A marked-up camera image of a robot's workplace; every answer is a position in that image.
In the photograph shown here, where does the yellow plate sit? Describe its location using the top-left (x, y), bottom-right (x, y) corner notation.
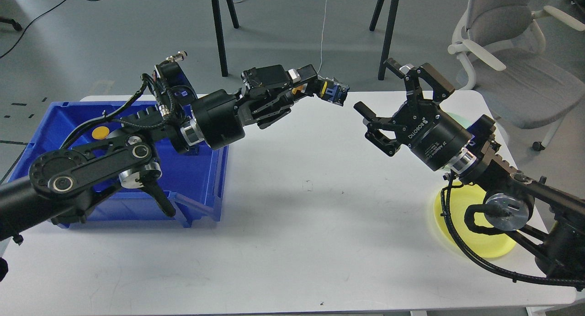
top-left (433, 185), bottom-right (517, 258)

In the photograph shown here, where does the light green plate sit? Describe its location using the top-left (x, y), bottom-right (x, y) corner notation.
top-left (446, 112), bottom-right (473, 129)

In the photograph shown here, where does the black tripod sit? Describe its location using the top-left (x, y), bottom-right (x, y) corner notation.
top-left (368, 0), bottom-right (399, 81)
top-left (211, 0), bottom-right (239, 78)

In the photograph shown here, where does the yellow push button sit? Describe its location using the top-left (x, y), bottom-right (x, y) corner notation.
top-left (91, 126), bottom-right (111, 140)
top-left (316, 76), bottom-right (350, 107)

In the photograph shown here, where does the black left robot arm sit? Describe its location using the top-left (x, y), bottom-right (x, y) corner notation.
top-left (1, 51), bottom-right (347, 245)

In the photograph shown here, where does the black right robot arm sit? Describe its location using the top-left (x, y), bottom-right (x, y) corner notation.
top-left (354, 58), bottom-right (585, 291)

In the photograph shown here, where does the yellow push button front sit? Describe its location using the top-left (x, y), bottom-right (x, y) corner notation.
top-left (316, 76), bottom-right (350, 107)

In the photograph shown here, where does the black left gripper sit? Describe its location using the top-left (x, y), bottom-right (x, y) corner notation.
top-left (181, 64), bottom-right (320, 150)

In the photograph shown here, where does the black tripod right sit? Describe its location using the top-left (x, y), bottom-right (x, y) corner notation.
top-left (368, 0), bottom-right (399, 81)

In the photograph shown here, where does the black floor cable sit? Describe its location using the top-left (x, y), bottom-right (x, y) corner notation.
top-left (0, 0), bottom-right (120, 59)

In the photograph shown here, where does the white cable with plug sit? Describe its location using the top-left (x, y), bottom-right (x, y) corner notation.
top-left (318, 0), bottom-right (331, 76)

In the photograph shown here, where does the yellow push button back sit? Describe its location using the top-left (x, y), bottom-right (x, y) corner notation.
top-left (91, 126), bottom-right (111, 140)

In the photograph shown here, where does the blue plastic bin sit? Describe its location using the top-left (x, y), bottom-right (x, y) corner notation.
top-left (9, 101), bottom-right (228, 228)

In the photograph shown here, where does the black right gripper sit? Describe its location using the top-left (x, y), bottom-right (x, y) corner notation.
top-left (354, 58), bottom-right (472, 171)

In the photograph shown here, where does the grey office chair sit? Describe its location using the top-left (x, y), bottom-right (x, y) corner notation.
top-left (447, 0), bottom-right (584, 151)

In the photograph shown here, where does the black tripod left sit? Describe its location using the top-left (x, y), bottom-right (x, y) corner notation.
top-left (211, 0), bottom-right (239, 78)

